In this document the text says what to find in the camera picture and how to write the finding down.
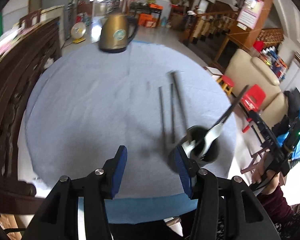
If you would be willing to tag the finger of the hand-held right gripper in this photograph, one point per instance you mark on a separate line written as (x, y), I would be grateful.
(265, 132)

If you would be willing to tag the small white stool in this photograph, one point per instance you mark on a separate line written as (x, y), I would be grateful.
(213, 71)

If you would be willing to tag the white spoon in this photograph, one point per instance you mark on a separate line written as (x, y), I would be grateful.
(212, 133)

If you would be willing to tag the red round stool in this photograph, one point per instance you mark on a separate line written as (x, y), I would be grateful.
(226, 82)

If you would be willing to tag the dark wooden dining table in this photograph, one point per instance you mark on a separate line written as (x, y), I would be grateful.
(146, 11)

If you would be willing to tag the gold electric kettle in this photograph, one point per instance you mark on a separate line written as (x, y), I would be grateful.
(115, 33)

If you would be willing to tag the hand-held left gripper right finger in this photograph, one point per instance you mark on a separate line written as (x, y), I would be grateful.
(183, 170)

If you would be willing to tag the wooden stair railing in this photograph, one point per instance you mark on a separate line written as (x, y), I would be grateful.
(210, 25)

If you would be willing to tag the dark round utensil holder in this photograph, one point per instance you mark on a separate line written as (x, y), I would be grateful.
(210, 155)

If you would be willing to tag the person's right hand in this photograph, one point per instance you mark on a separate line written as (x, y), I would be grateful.
(259, 173)

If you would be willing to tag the red plastic chair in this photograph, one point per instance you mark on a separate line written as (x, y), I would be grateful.
(253, 97)

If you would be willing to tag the wooden chair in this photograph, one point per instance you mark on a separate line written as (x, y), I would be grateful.
(30, 17)

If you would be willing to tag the pink checkered table cover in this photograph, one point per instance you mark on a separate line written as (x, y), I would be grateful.
(7, 42)

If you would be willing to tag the wall calendar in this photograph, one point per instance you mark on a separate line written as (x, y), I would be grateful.
(250, 12)

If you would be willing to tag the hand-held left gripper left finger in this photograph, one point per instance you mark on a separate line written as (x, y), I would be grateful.
(118, 170)

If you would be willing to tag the blue under cloth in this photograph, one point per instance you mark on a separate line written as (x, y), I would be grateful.
(145, 210)

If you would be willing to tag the beige sofa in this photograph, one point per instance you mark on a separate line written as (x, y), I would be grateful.
(255, 70)

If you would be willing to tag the round fan heater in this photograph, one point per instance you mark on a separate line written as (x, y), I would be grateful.
(78, 32)

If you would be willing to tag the grey tablecloth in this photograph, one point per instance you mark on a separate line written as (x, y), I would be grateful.
(102, 110)

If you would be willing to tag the white chest freezer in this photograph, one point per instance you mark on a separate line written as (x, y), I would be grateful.
(53, 22)

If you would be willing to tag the dark wooden sideboard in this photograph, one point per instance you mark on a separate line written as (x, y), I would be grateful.
(17, 100)

